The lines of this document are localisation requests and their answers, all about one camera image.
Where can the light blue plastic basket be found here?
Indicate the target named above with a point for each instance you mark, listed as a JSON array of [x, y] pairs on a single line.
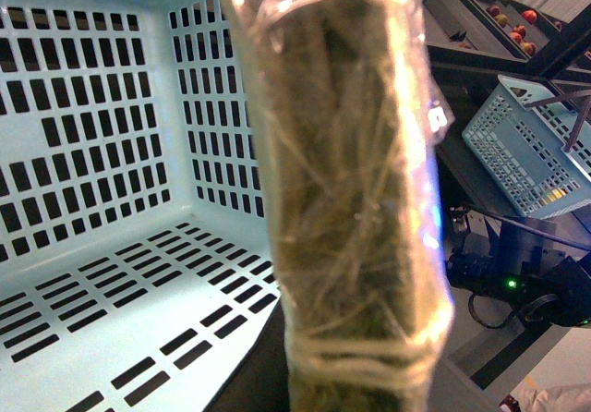
[[135, 268]]

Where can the blurred tape wrapped bar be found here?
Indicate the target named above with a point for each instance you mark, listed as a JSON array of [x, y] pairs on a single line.
[[345, 118]]

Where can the black camera device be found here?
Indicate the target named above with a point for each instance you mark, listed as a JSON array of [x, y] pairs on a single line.
[[522, 262]]

